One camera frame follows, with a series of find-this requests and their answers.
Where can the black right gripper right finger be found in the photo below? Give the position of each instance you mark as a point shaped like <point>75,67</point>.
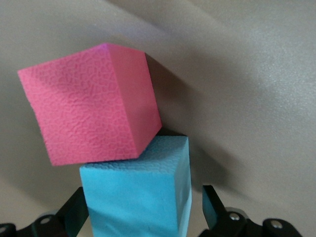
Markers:
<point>222,222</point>

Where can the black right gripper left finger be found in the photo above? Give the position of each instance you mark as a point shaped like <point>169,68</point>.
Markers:
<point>66,217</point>

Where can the light blue foam block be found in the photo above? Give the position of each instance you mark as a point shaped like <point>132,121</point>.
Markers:
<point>133,197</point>

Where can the red foam block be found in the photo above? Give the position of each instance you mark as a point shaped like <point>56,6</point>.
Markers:
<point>81,106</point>

